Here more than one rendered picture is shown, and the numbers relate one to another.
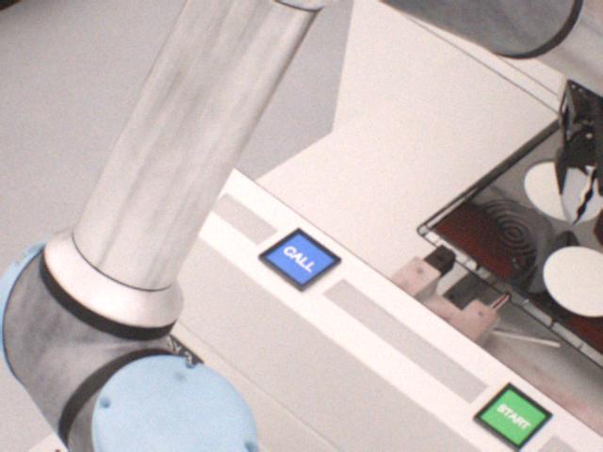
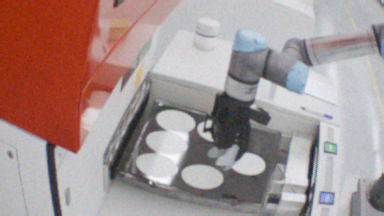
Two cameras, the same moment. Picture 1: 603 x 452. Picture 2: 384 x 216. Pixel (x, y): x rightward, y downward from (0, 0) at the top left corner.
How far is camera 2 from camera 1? 1.81 m
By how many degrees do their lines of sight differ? 88
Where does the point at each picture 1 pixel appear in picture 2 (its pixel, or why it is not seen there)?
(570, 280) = (252, 167)
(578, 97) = (233, 126)
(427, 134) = not seen: outside the picture
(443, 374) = (329, 164)
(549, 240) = (236, 176)
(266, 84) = not seen: outside the picture
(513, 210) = (230, 188)
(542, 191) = (210, 182)
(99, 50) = not seen: outside the picture
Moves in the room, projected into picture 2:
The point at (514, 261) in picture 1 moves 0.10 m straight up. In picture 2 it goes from (256, 182) to (268, 151)
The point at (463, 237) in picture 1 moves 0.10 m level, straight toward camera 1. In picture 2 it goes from (259, 195) to (290, 190)
